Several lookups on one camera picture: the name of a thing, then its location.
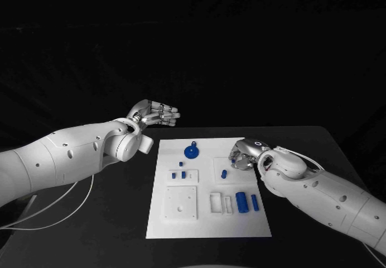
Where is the white flat strip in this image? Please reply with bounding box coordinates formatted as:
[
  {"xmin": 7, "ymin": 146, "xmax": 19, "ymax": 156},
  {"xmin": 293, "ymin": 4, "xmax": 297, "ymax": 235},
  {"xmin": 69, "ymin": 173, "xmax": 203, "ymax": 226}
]
[{"xmin": 16, "ymin": 194, "xmax": 39, "ymax": 223}]

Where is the thick blue cylinder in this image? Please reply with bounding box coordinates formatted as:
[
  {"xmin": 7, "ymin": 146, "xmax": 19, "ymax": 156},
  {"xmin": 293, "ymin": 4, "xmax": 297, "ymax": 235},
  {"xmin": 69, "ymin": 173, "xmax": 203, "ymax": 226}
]
[{"xmin": 235, "ymin": 192, "xmax": 251, "ymax": 214}]

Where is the blue gear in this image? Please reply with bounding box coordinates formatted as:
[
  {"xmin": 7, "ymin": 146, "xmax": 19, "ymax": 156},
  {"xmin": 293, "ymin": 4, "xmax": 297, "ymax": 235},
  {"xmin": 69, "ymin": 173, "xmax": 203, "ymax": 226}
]
[{"xmin": 183, "ymin": 141, "xmax": 202, "ymax": 160}]

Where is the white cable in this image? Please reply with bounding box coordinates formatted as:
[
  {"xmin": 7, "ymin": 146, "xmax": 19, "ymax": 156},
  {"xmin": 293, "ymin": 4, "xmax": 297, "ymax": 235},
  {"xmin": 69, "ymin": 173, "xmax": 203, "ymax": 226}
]
[
  {"xmin": 360, "ymin": 242, "xmax": 386, "ymax": 267},
  {"xmin": 0, "ymin": 181, "xmax": 79, "ymax": 229},
  {"xmin": 278, "ymin": 146, "xmax": 326, "ymax": 173},
  {"xmin": 0, "ymin": 174, "xmax": 95, "ymax": 231}
]

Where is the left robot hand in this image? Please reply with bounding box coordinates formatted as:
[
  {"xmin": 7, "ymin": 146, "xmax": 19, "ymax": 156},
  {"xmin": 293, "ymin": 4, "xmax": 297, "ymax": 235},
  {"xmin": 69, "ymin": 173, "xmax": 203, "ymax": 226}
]
[{"xmin": 125, "ymin": 99, "xmax": 182, "ymax": 127}]

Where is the white task board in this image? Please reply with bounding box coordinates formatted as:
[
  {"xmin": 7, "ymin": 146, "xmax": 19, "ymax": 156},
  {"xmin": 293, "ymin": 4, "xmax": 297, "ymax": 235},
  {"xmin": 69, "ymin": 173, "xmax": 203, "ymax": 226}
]
[{"xmin": 144, "ymin": 137, "xmax": 272, "ymax": 240}]

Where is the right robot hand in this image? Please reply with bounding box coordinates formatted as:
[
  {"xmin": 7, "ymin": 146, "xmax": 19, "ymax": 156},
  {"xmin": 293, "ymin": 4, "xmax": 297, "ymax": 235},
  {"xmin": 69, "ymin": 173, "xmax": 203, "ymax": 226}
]
[{"xmin": 228, "ymin": 138, "xmax": 272, "ymax": 171}]

